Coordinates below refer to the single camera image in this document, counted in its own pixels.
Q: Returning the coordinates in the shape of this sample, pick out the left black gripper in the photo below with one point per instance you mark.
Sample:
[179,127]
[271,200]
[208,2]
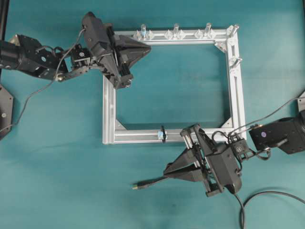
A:
[100,47]

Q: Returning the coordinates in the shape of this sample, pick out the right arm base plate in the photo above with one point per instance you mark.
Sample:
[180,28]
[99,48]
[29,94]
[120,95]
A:
[301,102]

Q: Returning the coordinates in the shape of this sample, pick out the silver aluminium extrusion frame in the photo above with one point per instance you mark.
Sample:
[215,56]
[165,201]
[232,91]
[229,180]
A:
[113,132]

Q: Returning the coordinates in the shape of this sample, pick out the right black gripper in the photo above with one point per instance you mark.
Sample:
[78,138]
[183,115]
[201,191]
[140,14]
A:
[218,168]

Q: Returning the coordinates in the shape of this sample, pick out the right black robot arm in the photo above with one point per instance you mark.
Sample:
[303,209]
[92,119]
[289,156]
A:
[288,134]

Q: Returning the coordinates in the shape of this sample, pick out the clear corner peg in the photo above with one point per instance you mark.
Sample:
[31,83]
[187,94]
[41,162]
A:
[232,30]

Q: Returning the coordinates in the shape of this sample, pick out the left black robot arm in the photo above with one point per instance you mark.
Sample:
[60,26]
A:
[27,55]

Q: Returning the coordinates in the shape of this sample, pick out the black vertical rail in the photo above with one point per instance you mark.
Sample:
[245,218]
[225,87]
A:
[4,9]

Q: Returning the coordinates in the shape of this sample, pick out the clear side peg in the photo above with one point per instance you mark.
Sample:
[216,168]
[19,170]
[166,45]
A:
[234,62]

